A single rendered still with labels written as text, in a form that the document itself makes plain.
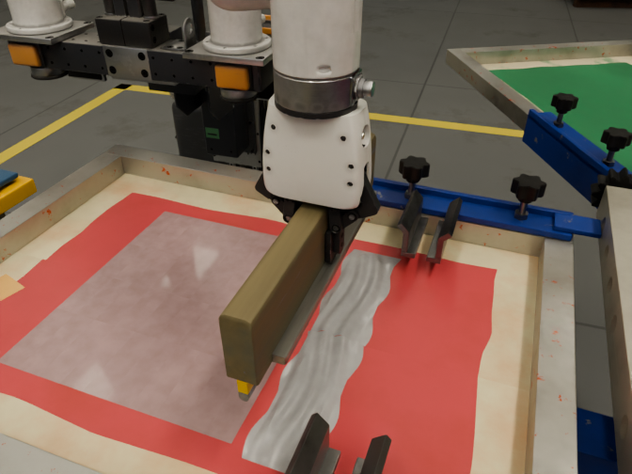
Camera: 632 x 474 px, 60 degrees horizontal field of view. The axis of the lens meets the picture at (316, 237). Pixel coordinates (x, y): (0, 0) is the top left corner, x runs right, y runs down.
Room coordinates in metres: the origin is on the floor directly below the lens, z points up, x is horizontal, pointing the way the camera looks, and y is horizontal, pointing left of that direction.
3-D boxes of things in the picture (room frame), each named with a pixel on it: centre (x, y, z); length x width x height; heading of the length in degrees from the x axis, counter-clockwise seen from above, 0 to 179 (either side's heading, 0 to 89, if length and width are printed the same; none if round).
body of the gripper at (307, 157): (0.47, 0.00, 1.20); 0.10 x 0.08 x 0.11; 69
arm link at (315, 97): (0.47, -0.01, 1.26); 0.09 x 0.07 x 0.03; 69
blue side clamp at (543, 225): (0.68, -0.22, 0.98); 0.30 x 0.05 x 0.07; 69
